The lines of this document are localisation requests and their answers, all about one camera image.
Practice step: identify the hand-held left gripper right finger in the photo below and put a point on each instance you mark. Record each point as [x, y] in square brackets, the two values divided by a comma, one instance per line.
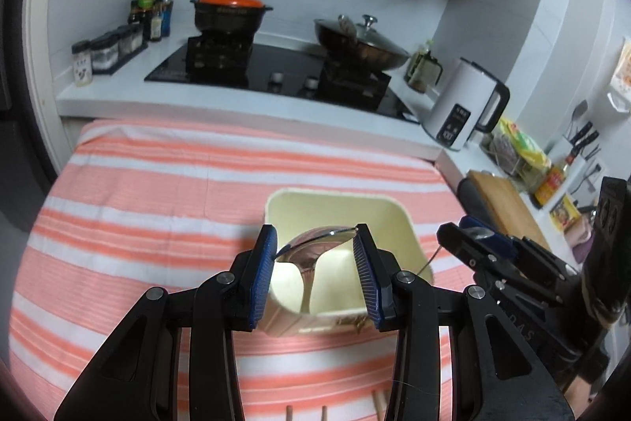
[367, 273]

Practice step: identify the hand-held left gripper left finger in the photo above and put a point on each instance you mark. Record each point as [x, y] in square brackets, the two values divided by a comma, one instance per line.
[261, 273]

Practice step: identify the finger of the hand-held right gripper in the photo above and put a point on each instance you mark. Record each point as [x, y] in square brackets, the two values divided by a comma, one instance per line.
[458, 243]
[500, 244]

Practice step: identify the metal spoon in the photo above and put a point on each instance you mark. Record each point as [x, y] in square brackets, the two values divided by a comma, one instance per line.
[310, 246]

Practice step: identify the cream utensil holder box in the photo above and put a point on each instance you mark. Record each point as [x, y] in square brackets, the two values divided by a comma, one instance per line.
[340, 214]

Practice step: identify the person's right forearm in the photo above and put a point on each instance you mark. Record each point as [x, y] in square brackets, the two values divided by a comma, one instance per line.
[577, 396]

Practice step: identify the wooden cutting board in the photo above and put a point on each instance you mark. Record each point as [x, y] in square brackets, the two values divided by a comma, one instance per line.
[507, 204]

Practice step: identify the yellow seasoning box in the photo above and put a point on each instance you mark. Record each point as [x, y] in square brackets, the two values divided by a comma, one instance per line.
[564, 214]

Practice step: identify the sauce bottle red yellow label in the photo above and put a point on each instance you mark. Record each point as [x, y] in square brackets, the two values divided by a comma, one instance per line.
[554, 179]

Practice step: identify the yellow plastic bag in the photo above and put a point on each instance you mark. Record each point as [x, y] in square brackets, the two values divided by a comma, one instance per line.
[525, 149]

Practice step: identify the white knife holder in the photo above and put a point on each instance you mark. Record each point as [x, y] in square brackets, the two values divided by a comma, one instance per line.
[586, 169]

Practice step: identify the orange white striped cloth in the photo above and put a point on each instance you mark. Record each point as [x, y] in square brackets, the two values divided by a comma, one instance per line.
[148, 204]

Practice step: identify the white electric kettle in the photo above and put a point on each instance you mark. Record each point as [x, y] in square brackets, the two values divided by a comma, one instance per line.
[458, 105]

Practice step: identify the glass seasoning jar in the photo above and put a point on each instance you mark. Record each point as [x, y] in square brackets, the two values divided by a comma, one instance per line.
[419, 68]

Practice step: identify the black wok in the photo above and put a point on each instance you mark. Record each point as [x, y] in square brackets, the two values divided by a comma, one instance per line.
[365, 53]

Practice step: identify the black gas stove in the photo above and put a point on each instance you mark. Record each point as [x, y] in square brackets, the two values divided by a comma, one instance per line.
[276, 61]

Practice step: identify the wok lid with knob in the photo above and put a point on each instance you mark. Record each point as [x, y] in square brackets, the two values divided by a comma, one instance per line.
[369, 20]

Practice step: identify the metal ladle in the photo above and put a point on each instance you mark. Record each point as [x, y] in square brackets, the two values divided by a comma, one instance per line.
[347, 26]

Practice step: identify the black clay pot orange lid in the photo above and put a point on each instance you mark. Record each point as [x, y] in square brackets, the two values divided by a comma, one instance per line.
[231, 19]

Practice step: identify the rack of spice jars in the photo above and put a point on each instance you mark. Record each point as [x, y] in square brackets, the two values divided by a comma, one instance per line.
[111, 51]

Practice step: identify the dark sauce bottle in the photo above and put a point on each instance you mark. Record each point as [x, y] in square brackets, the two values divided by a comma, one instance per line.
[157, 24]

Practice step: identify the white-capped blue bottle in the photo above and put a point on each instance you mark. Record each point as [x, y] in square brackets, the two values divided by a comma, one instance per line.
[167, 14]

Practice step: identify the dark door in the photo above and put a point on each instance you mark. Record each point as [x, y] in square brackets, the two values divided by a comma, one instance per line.
[15, 56]

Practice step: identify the paper wall chart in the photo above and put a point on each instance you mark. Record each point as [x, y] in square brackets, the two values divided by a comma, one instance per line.
[622, 75]

